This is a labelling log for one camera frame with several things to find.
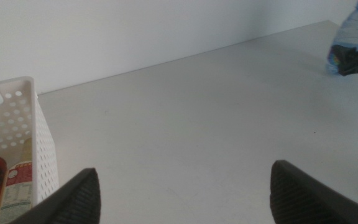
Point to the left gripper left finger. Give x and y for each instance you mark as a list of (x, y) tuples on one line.
[(76, 202)]

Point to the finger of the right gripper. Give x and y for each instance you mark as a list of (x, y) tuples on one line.
[(351, 63)]

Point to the yellow tea bottle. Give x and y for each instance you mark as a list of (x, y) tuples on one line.
[(19, 186)]

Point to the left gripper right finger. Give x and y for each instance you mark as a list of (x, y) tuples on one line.
[(297, 199)]

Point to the clear water bottle blue cap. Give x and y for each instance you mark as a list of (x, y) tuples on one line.
[(353, 31)]

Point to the white perforated plastic basket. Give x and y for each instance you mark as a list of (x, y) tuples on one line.
[(43, 155)]

